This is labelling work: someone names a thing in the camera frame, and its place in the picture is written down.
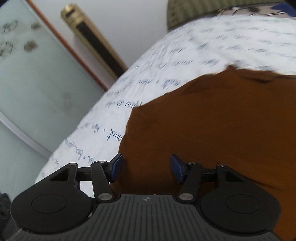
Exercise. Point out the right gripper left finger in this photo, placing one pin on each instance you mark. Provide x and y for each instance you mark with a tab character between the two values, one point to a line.
65	199

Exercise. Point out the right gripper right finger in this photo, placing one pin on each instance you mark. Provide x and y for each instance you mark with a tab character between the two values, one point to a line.
226	199

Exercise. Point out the brown knit garment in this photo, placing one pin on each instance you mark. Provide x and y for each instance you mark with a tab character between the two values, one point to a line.
240	118

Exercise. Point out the frosted glass door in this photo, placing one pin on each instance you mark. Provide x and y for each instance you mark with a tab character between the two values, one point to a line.
45	93

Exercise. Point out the white script-print bed sheet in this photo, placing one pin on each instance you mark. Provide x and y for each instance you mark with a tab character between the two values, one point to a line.
205	46

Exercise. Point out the gold tower air conditioner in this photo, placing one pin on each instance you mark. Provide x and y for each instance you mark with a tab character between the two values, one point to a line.
90	36

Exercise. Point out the olive padded headboard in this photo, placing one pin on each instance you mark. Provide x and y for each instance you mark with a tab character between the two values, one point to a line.
182	11

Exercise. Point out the dark blue cloth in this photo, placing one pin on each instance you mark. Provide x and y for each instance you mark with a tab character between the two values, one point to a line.
286	8

